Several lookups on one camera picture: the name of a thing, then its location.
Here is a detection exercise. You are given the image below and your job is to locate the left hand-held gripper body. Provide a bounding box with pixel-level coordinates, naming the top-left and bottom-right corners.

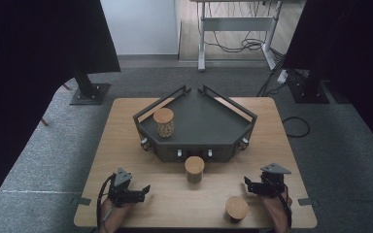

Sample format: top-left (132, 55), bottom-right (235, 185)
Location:
top-left (107, 167), bottom-right (136, 209)

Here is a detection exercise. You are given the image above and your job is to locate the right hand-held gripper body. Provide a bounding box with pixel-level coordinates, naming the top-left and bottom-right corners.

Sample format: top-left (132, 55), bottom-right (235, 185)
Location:
top-left (257, 162), bottom-right (292, 198)

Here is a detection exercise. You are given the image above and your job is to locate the glass jar with dark contents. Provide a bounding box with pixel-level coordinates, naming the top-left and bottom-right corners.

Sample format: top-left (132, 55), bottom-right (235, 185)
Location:
top-left (224, 195), bottom-right (251, 225)

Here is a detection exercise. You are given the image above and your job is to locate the glass jar with green contents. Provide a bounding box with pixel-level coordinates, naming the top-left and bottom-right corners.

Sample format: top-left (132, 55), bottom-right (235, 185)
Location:
top-left (184, 155), bottom-right (206, 184)

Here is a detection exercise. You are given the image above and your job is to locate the glass jar with pale nuts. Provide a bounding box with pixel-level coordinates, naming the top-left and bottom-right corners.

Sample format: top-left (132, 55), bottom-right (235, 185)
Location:
top-left (153, 107), bottom-right (176, 139)

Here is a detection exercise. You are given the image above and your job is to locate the black corner shelf rack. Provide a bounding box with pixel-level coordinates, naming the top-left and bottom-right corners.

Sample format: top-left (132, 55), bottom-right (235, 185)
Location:
top-left (132, 84), bottom-right (258, 164)

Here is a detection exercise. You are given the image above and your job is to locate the grey tape piece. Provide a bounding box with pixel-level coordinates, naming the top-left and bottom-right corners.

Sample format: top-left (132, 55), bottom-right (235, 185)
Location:
top-left (70, 196), bottom-right (92, 207)
top-left (297, 197), bottom-right (321, 208)

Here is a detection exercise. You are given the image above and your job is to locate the white floor tape line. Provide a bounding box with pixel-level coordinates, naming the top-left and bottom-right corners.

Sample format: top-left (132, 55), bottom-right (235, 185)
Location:
top-left (0, 188), bottom-right (86, 195)

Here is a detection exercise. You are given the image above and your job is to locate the black metal stand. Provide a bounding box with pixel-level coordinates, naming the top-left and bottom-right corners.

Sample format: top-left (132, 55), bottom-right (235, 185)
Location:
top-left (288, 69), bottom-right (331, 105)
top-left (69, 61), bottom-right (112, 107)

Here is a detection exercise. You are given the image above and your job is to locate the white power strip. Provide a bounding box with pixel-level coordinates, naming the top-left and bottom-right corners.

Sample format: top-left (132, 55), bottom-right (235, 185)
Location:
top-left (276, 69), bottom-right (289, 84)

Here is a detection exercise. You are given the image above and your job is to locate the black curtain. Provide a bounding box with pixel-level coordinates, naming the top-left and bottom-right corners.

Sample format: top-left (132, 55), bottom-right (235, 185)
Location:
top-left (0, 0), bottom-right (122, 218)
top-left (282, 0), bottom-right (373, 160)

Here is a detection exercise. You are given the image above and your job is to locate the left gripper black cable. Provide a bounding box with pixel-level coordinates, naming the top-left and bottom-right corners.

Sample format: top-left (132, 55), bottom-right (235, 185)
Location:
top-left (95, 174), bottom-right (117, 231)

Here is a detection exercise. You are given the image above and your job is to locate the looped black floor cable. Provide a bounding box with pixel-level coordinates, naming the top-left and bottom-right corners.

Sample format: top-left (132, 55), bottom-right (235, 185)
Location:
top-left (281, 116), bottom-right (312, 139)

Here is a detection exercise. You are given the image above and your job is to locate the black cable to power strip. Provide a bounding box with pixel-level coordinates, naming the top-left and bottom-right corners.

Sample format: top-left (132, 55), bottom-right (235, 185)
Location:
top-left (255, 48), bottom-right (287, 98)

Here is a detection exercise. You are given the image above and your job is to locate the tangle of black cables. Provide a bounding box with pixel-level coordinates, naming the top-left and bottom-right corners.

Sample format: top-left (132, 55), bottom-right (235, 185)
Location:
top-left (203, 1), bottom-right (285, 54)

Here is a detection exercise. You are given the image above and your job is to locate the white desk frame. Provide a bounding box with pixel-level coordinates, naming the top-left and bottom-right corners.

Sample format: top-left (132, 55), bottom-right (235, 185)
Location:
top-left (188, 0), bottom-right (285, 73)

